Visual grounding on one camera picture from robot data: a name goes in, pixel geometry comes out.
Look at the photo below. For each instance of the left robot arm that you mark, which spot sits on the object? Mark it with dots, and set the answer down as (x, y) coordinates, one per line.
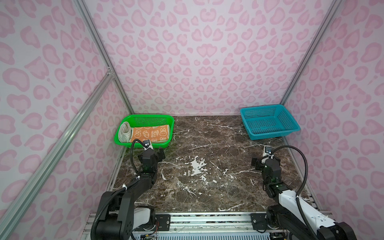
(115, 219)

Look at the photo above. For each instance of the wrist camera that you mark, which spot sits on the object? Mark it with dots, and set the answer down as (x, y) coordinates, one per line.
(147, 145)
(267, 152)

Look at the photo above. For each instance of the teal plastic basket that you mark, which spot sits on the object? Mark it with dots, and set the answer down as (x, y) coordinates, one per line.
(271, 121)

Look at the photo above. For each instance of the aluminium frame corner post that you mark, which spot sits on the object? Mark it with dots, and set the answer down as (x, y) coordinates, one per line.
(90, 25)
(333, 10)

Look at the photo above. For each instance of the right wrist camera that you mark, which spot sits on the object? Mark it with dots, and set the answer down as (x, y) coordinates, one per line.
(267, 152)

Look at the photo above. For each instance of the green plastic basket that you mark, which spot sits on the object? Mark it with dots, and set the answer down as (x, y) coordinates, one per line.
(147, 121)

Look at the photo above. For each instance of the aluminium frame diagonal bar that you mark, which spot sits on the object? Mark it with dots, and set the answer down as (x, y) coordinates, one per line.
(21, 204)

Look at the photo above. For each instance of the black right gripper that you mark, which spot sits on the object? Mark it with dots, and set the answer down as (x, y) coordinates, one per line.
(258, 162)

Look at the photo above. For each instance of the orange patterned towel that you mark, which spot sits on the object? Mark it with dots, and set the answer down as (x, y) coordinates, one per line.
(157, 134)

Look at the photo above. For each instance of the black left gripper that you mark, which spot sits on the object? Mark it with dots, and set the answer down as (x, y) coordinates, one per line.
(159, 155)

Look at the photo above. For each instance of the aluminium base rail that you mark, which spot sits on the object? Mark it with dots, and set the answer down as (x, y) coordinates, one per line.
(220, 226)

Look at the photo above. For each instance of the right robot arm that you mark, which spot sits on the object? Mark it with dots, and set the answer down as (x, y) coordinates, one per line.
(293, 213)

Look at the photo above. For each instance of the aluminium frame corner post left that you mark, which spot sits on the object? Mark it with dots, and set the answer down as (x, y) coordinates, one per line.
(90, 25)

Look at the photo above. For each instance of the pastel striped animal towel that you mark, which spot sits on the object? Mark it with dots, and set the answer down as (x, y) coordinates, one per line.
(125, 133)

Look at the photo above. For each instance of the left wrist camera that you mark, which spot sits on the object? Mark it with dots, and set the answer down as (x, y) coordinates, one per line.
(147, 145)

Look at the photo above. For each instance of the aluminium frame corner post right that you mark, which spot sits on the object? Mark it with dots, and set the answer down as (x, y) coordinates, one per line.
(333, 10)

